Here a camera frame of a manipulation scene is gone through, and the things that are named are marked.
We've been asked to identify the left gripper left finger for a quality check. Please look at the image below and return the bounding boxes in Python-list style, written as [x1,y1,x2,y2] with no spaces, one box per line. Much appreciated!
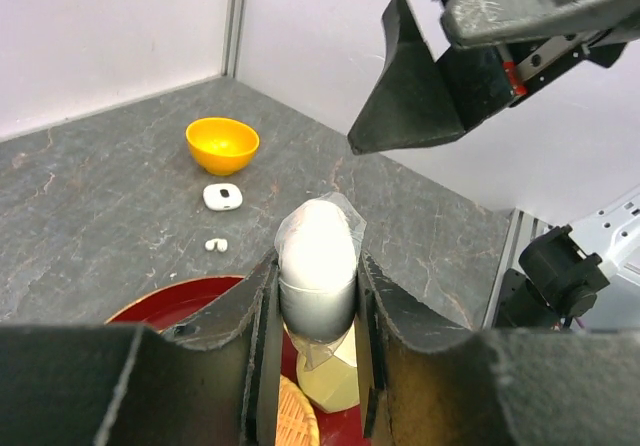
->
[1,252,283,445]

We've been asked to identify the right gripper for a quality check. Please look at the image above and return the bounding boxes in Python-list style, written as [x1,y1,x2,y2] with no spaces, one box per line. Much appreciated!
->
[427,0,639,109]

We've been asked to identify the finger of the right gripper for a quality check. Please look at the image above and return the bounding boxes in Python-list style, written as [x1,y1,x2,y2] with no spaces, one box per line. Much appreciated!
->
[347,0,515,155]

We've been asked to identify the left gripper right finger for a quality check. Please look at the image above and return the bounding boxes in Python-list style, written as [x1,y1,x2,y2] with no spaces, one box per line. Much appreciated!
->
[355,253,639,445]

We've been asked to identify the white oval charging case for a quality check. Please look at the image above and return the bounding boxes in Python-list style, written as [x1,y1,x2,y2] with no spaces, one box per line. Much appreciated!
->
[274,192,367,370]

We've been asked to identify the white square earbud case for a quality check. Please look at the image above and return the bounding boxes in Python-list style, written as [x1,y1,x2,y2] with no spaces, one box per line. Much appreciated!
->
[202,183,243,212]

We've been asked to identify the red round tray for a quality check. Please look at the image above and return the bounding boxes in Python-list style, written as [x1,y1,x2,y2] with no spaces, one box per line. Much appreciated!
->
[106,275,371,446]

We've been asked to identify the woven bamboo basket plate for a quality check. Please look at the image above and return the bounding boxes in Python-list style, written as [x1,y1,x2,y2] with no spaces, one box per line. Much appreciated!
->
[275,375,320,446]

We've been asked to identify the white earbud near tray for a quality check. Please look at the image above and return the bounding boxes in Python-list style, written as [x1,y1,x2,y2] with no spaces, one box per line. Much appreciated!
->
[204,238,228,253]

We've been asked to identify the orange bowl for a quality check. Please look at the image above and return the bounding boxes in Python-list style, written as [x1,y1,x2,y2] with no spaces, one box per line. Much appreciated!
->
[185,117,260,176]

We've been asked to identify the right aluminium frame post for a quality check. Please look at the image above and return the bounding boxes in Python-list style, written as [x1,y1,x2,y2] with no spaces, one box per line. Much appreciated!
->
[221,0,246,78]

